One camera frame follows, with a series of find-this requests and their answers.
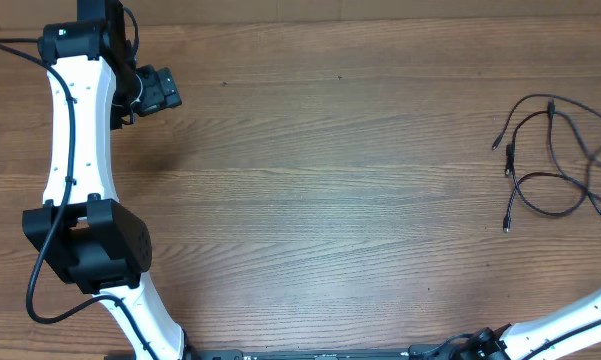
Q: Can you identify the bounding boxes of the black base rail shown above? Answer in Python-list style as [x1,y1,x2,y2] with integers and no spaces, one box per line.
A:
[104,343,511,360]

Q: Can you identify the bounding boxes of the black left camera cable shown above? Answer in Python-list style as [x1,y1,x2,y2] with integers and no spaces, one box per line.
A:
[0,4,161,360]

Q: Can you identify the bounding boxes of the black USB cable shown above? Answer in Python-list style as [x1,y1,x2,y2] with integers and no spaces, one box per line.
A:
[502,99,601,234]
[490,93,601,151]

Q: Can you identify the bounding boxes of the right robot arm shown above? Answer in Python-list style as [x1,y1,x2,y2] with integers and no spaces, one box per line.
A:
[452,288,601,360]

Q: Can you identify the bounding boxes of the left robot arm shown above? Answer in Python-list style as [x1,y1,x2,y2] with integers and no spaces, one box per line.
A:
[22,1,194,359]

